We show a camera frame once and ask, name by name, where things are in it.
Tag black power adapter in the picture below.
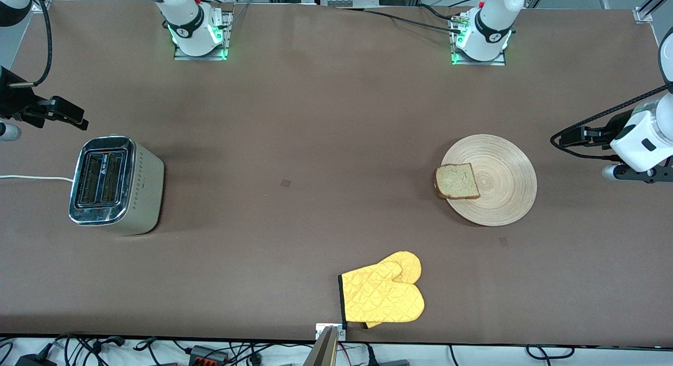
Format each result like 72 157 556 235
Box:
15 354 57 366

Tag aluminium camera mount post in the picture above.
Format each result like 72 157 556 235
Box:
302 323 348 366

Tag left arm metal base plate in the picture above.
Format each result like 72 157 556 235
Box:
451 19 507 67

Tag round wooden plate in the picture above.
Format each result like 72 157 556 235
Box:
441 134 537 227

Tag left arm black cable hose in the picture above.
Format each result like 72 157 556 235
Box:
550 84 673 161

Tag black box orange connectors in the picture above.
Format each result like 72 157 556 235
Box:
188 345 230 366

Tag brown bread slice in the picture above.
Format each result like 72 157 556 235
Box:
434 163 481 200

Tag yellow quilted oven mitt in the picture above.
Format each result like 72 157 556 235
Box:
338 251 425 329

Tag long black table cable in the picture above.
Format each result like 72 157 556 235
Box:
336 7 464 33

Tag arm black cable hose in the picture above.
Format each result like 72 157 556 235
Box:
550 84 673 161
9 0 54 88

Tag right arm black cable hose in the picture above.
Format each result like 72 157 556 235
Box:
9 0 54 88

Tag white toaster power cord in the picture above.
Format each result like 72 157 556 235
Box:
0 174 75 182

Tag silver two-slot toaster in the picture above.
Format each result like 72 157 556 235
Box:
68 135 165 236

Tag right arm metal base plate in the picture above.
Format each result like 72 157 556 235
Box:
174 11 232 62

